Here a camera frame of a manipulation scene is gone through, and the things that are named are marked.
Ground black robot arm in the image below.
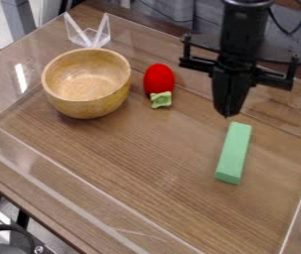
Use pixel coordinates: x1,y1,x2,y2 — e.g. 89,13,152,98
180,0,301,117

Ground brown wooden bowl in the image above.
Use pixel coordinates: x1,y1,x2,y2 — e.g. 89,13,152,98
42,49,132,119

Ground clear acrylic tray wall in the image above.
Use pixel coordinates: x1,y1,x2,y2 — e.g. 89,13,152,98
0,20,301,254

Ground red toy strawberry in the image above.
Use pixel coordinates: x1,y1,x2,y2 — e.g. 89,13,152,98
144,63,176,109

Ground green foam stick block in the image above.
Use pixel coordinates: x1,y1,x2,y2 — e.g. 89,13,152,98
215,122,252,185

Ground clear acrylic corner bracket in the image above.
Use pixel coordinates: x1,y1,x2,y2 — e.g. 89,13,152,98
65,12,112,49

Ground black device bottom left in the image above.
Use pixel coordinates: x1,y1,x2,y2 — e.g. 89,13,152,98
0,224,58,254

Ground black table leg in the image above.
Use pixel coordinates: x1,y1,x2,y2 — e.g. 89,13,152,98
17,210,30,229

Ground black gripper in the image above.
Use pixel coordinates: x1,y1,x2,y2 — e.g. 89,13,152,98
180,33,301,117

